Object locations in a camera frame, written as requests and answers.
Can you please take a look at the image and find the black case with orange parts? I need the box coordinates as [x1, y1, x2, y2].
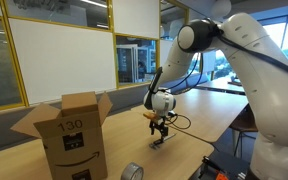
[188, 149, 252, 180]

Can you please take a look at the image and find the silver digital caliper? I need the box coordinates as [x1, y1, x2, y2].
[149, 133, 178, 150]

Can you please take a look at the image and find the grey upholstered bench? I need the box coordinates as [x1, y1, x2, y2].
[0, 72, 209, 156]

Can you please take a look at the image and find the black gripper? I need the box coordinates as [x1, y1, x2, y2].
[149, 118, 170, 141]

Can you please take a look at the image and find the brown cardboard shipping box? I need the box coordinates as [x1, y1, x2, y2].
[10, 91, 113, 180]

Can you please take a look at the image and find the white glass door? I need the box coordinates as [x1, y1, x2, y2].
[116, 44, 140, 84]

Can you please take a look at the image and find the brown chair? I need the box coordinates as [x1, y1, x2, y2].
[229, 103, 259, 158]

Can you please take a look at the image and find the grey duct tape roll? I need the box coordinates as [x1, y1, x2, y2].
[120, 162, 145, 180]

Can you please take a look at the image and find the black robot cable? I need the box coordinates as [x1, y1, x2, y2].
[157, 23, 288, 131]

